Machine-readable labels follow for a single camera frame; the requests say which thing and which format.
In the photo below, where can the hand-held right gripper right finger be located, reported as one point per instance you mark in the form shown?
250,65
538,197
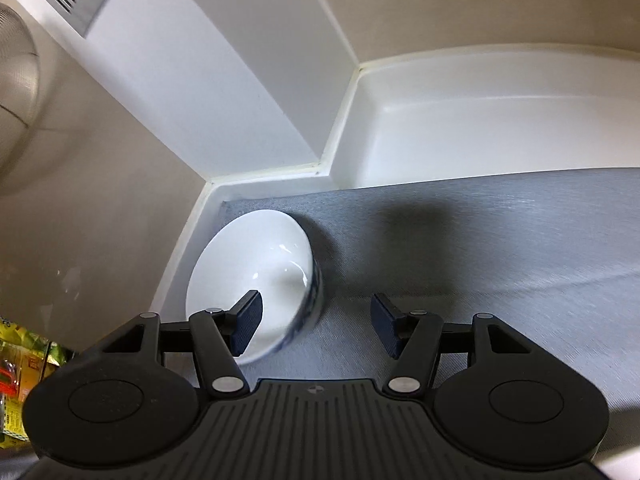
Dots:
387,325

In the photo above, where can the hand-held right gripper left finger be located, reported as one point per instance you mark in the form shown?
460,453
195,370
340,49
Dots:
247,322

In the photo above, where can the white bowl with blue pattern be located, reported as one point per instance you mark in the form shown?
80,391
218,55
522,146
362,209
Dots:
260,270

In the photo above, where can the grey drying mat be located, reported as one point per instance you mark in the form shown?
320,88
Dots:
475,260

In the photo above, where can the yellow snack packet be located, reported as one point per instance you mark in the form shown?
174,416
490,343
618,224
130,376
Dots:
20,342

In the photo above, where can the metal mesh strainer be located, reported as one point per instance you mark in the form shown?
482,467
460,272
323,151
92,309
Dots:
15,100

